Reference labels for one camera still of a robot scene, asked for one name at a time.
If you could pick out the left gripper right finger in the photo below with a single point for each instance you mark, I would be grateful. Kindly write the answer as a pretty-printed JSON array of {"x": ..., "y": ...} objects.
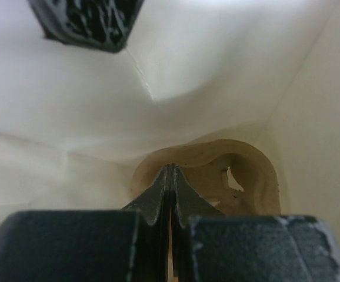
[{"x": 210, "y": 246}]

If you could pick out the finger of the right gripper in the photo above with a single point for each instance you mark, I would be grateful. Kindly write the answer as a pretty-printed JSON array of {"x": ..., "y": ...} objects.
[{"x": 103, "y": 25}]

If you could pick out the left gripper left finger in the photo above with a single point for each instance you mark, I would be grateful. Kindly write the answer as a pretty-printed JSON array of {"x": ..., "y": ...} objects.
[{"x": 130, "y": 244}]

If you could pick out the brown paper bag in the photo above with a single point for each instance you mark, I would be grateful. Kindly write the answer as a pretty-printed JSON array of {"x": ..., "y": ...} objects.
[{"x": 74, "y": 123}]

